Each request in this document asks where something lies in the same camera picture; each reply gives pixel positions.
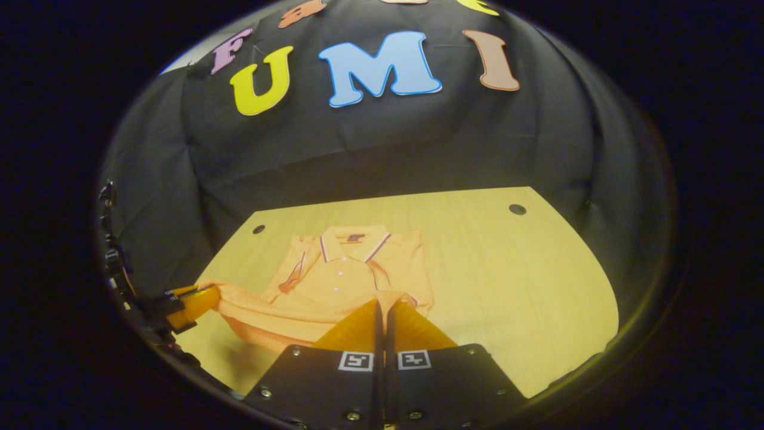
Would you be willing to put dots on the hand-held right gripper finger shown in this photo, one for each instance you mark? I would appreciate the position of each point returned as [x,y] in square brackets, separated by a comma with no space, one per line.
[377,358]
[391,358]

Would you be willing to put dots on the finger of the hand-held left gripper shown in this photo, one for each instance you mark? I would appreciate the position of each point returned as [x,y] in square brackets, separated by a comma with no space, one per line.
[197,306]
[185,290]

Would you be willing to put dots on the orange T-shirt with striped collar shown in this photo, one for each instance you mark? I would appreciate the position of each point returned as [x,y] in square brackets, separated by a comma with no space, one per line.
[346,280]

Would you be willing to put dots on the black backdrop cloth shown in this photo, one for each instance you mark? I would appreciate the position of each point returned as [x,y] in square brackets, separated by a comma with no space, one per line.
[382,143]

